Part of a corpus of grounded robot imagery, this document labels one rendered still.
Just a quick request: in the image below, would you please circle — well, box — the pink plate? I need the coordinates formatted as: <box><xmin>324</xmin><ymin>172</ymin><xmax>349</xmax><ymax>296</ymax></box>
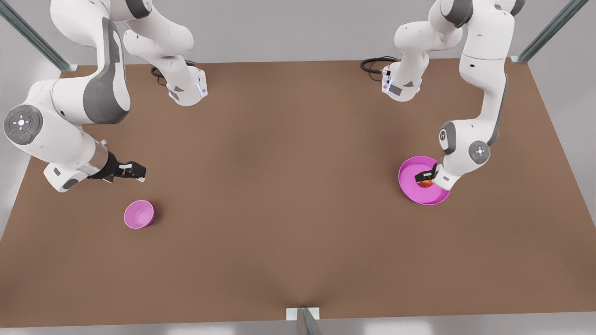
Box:
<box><xmin>398</xmin><ymin>156</ymin><xmax>451</xmax><ymax>206</ymax></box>

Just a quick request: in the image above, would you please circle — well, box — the pink bowl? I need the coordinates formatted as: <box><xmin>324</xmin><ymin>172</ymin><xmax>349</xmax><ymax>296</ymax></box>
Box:
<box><xmin>123</xmin><ymin>200</ymin><xmax>156</xmax><ymax>230</ymax></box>

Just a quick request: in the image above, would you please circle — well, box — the black cable loop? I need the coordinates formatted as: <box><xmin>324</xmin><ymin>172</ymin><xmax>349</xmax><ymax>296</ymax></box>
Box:
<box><xmin>150</xmin><ymin>60</ymin><xmax>197</xmax><ymax>87</ymax></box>
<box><xmin>360</xmin><ymin>56</ymin><xmax>400</xmax><ymax>83</ymax></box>

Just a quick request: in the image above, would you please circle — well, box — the silver frame post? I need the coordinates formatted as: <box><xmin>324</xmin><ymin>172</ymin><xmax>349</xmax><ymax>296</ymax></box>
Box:
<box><xmin>286</xmin><ymin>307</ymin><xmax>323</xmax><ymax>335</ymax></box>
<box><xmin>0</xmin><ymin>0</ymin><xmax>81</xmax><ymax>72</ymax></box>
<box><xmin>509</xmin><ymin>0</ymin><xmax>590</xmax><ymax>64</ymax></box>

